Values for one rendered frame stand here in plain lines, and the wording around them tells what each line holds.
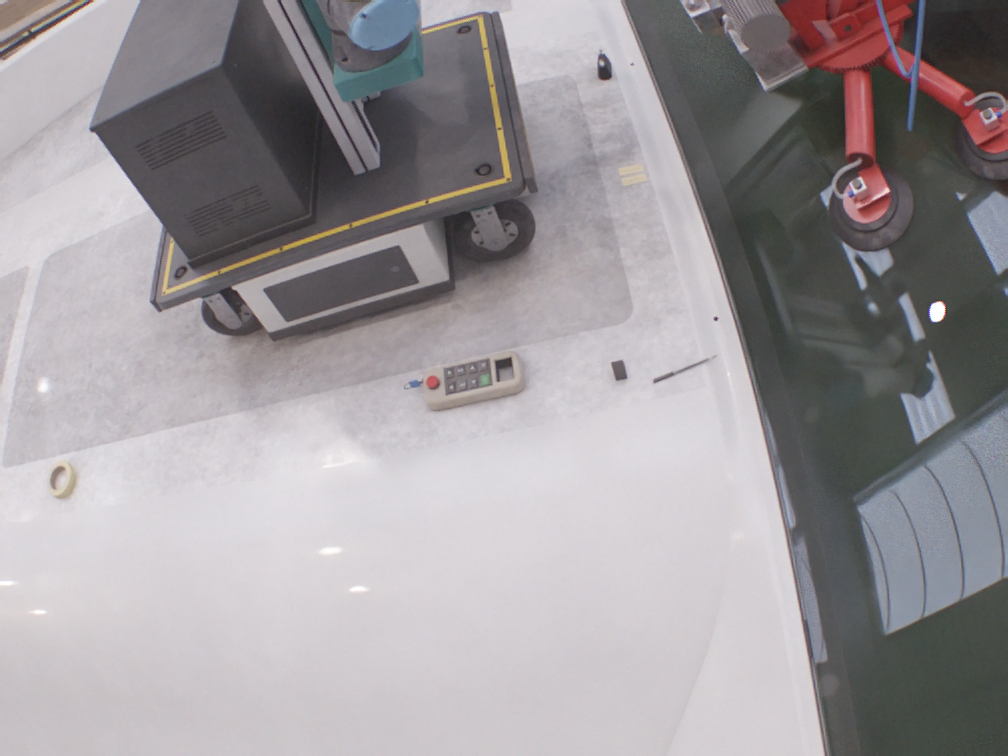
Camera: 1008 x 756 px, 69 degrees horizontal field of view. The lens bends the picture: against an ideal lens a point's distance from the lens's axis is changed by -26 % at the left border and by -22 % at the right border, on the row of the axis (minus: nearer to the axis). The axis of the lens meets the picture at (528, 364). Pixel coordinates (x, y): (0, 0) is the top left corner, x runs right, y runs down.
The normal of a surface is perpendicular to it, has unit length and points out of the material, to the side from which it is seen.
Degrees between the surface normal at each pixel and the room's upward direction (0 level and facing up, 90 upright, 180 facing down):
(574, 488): 12
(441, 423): 0
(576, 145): 0
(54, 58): 90
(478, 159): 0
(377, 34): 97
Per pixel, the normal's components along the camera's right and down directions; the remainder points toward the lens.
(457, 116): -0.23, -0.50
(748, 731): -0.91, -0.07
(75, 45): 0.36, 0.76
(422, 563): -0.18, -0.17
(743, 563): -0.72, -0.11
